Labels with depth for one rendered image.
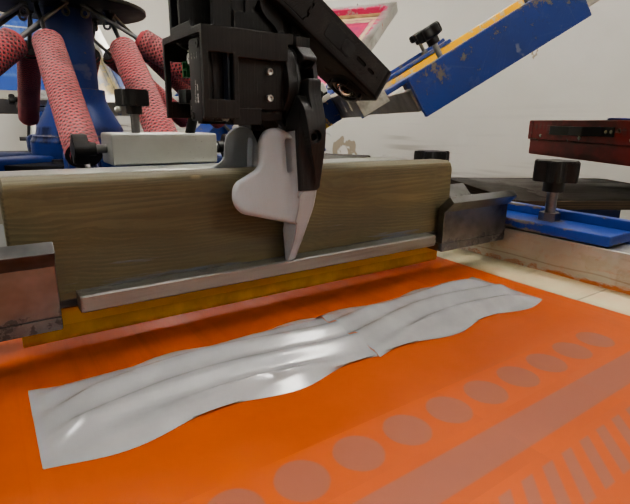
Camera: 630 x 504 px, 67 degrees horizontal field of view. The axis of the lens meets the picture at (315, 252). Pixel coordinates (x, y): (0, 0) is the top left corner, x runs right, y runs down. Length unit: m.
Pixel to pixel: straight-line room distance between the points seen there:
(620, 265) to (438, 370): 0.24
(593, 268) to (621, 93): 1.93
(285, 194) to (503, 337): 0.18
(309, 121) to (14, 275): 0.19
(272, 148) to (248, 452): 0.19
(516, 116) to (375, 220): 2.23
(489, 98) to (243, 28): 2.44
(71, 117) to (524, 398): 0.69
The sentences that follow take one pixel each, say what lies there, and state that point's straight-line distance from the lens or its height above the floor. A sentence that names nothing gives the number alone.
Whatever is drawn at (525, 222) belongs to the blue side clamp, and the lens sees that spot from 0.52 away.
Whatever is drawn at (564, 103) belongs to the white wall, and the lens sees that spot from 2.49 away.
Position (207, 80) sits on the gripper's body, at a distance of 0.30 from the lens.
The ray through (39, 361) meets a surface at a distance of 0.33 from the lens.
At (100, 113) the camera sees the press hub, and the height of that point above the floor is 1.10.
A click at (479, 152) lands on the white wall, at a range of 2.72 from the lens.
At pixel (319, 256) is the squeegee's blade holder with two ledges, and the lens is 0.36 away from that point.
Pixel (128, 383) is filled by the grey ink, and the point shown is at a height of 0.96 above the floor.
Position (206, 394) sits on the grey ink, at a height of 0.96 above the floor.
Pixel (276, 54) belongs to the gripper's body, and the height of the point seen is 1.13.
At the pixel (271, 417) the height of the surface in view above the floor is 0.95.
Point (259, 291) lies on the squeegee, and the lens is 0.37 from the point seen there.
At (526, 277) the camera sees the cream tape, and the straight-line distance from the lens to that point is 0.49.
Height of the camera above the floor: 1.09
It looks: 15 degrees down
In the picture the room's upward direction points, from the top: 1 degrees clockwise
